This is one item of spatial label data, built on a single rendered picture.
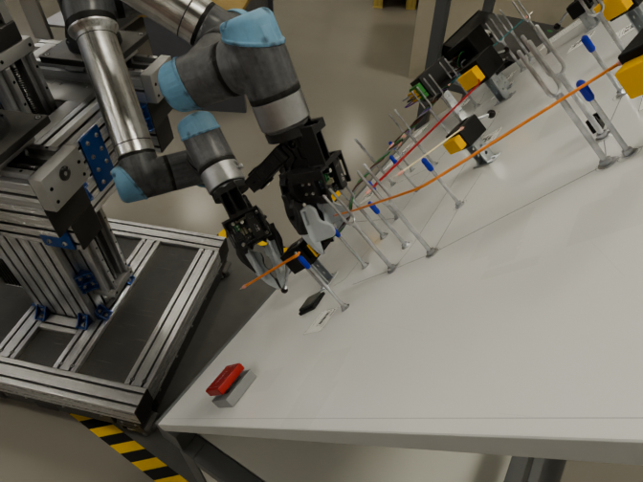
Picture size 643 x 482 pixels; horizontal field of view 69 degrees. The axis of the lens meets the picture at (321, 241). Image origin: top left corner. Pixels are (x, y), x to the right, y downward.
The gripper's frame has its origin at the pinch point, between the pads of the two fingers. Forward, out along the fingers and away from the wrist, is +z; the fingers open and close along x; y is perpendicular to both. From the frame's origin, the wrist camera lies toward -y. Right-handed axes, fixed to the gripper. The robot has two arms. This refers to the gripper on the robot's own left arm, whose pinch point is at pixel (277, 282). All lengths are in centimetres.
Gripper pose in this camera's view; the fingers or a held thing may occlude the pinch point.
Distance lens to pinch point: 90.0
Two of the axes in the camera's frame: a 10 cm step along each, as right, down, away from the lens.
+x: 8.9, -4.6, 0.3
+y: -0.1, -0.8, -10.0
